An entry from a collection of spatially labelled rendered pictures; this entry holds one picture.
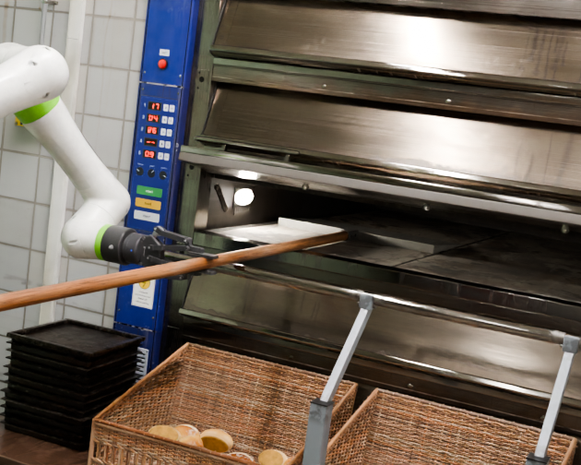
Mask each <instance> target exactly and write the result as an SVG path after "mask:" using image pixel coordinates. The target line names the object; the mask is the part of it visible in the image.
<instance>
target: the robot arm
mask: <svg viewBox="0 0 581 465"><path fill-rule="evenodd" d="M68 79H69V70H68V66H67V63H66V61H65V59H64V57H63V56H62V55H60V54H59V53H58V52H57V51H56V50H55V49H53V48H51V47H48V46H44V45H33V46H30V47H28V46H23V45H20V44H17V43H13V42H5V43H1V44H0V119H1V118H4V117H6V116H8V115H10V114H12V113H13V114H14V115H15V116H16V118H17V119H18V120H19V121H20V122H21V123H22V124H23V125H24V126H25V127H26V128H27V130H28V131H29V132H30V133H31V134H32V135H33V136H34V137H35V138H36V139H37V140H38V141H39V142H40V143H41V145H42V146H43V147H44V148H45V149H46V150H47V151H48V153H49V154H50V155H51V156H52V157H53V159H54V160H55V161H56V162H57V164H58V165H59V166H60V167H61V169H62V170H63V171H64V173H65V174H66V176H67V177H68V178H69V180H70V181H71V182H72V184H73V185H74V187H75V188H76V190H77V191H78V192H79V194H80V195H81V196H82V198H83V199H84V203H83V205H82V206H81V208H80V209H79V210H78V211H77V212H76V213H75V215H74V216H73V217H72V218H71V219H70V220H69V221H68V222H67V223H66V224H65V226H64V227H63V229H62V231H61V243H62V246H63V248H64V250H65V251H66V252H67V253H68V254H69V255H70V256H72V257H74V258H78V259H99V260H103V261H108V262H112V263H116V264H120V265H125V266H127V265H129V264H131V263H132V264H137V265H140V266H143V267H145V268H146V267H152V266H157V265H162V264H167V263H172V262H173V261H171V260H169V259H168V258H165V257H164V253H165V250H168V251H188V252H187V255H190V256H199V257H203V258H208V259H217V258H219V256H218V255H213V254H209V253H205V249H204V248H202V247H197V246H193V245H192V241H193V239H192V238H190V237H187V236H184V235H181V234H178V233H175V232H170V231H167V230H166V229H164V228H163V227H162V226H155V227H154V228H153V230H154V232H153V234H150V235H145V234H141V233H137V232H136V230H134V229H131V228H126V227H122V226H117V224H118V223H119V222H120V221H121V220H122V219H123V218H124V216H125V215H126V214H127V212H128V210H129V209H130V204H131V201H130V196H129V194H128V192H127V190H126V189H125V188H124V187H123V186H122V185H121V184H120V182H119V181H118V180H117V179H116V178H115V177H114V176H113V175H112V173H111V172H110V171H109V170H108V169H107V168H106V167H105V164H104V163H103V162H102V161H101V159H100V158H99V156H98V155H97V154H96V152H95V151H94V150H93V148H92V147H91V145H90V144H89V143H88V141H87V140H86V139H85V137H84V136H83V134H82V133H81V131H80V130H79V128H78V127H77V124H76V123H75V121H74V119H73V118H72V116H71V115H70V113H69V111H68V110H67V109H66V107H65V104H64V103H63V101H62V99H61V97H60V94H61V93H62V92H63V91H64V90H65V88H66V86H67V83H68ZM157 236H164V237H167V238H170V239H173V240H175V241H179V242H182V243H184V244H185V245H178V244H163V243H162V241H161V240H160V239H159V238H158V237H157ZM202 273H203V274H207V275H215V274H217V271H216V270H212V269H202V270H199V271H194V272H189V273H184V274H180V275H175V276H171V277H167V278H163V279H168V280H187V279H188V275H194V276H201V275H202Z"/></svg>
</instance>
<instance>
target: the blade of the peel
mask: <svg viewBox="0 0 581 465"><path fill-rule="evenodd" d="M278 226H283V227H289V228H293V229H299V230H304V231H309V232H314V233H323V234H329V233H338V232H339V231H340V230H344V229H349V228H351V229H356V230H359V232H358V239H357V240H360V241H364V242H369V243H375V244H384V245H389V246H394V247H399V248H405V249H409V250H415V251H420V252H425V253H430V254H435V253H438V252H441V251H444V250H446V249H450V248H453V247H456V246H459V245H462V244H456V243H451V242H446V241H440V240H435V239H430V238H424V237H419V236H414V235H408V234H404V233H398V232H389V231H383V230H377V229H373V228H367V227H362V226H357V225H351V224H347V223H341V222H335V221H326V220H320V219H316V220H315V219H295V218H279V223H278Z"/></svg>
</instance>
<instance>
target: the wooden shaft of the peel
mask: <svg viewBox="0 0 581 465"><path fill-rule="evenodd" d="M347 239H348V234H347V233H346V232H344V231H343V232H333V233H329V234H323V235H318V236H313V237H308V238H302V239H298V240H292V241H288V242H283V243H277V244H268V245H263V246H258V247H253V248H247V249H243V250H237V251H232V252H228V253H222V254H218V256H219V258H217V259H208V258H203V257H198V258H192V259H187V260H183V261H177V262H172V263H167V264H162V265H157V266H152V267H146V268H137V269H132V270H128V271H122V272H117V273H112V274H107V275H101V276H97V277H91V278H86V279H82V280H72V281H67V282H62V283H56V284H52V285H46V286H41V287H36V288H31V289H27V290H21V291H16V292H7V293H1V294H0V312H2V311H6V310H11V309H16V308H20V307H25V306H29V305H34V304H42V303H47V302H51V301H55V300H60V299H65V298H69V297H74V296H78V295H82V294H87V293H92V292H99V291H104V290H109V289H113V288H118V287H123V286H126V285H131V284H136V283H140V282H145V281H150V280H157V279H162V278H167V277H171V276H175V275H180V274H184V273H189V272H194V271H199V270H202V269H207V268H215V267H220V266H225V265H229V264H233V263H238V262H243V261H247V260H251V259H256V258H260V257H265V256H274V255H277V254H282V253H287V252H291V251H296V250H300V249H304V248H309V247H314V246H319V245H323V244H331V243H335V242H340V241H345V240H347Z"/></svg>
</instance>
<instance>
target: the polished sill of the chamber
mask: <svg viewBox="0 0 581 465"><path fill-rule="evenodd" d="M193 244H194V245H199V246H204V247H208V248H213V249H218V250H222V251H227V252H232V251H237V250H243V249H247V248H253V247H258V246H263V245H268V244H270V243H265V242H260V241H256V240H250V239H245V238H241V237H236V236H231V235H227V234H221V233H216V232H208V231H199V232H194V239H193ZM260 258H264V259H268V260H273V261H278V262H282V263H287V264H292V265H296V266H301V267H306V268H314V269H319V270H323V271H328V272H333V273H337V274H342V275H347V276H352V277H356V278H361V279H366V280H374V281H379V282H383V283H388V284H393V285H397V286H402V287H407V288H411V289H416V290H421V291H426V292H434V293H439V294H443V295H448V296H453V297H457V298H461V299H466V300H470V301H475V302H480V303H485V304H493V305H498V306H502V307H507V308H512V309H516V310H521V311H526V312H530V313H535V314H540V315H545V316H553V317H558V318H562V319H567V320H572V321H576V322H581V303H576V302H571V301H566V300H561V299H556V298H551V297H547V296H542V295H537V294H532V293H527V292H519V291H514V290H508V289H504V288H499V287H494V286H490V285H484V284H479V283H475V282H470V281H465V280H456V279H451V278H447V277H442V276H437V275H432V274H427V273H422V272H418V271H413V270H408V269H403V268H394V267H389V266H385V265H379V264H374V263H370V262H365V261H360V260H355V259H350V258H345V257H341V256H332V255H327V254H322V253H317V252H313V251H308V250H302V249H300V250H296V251H291V252H287V253H282V254H277V255H274V256H265V257H260Z"/></svg>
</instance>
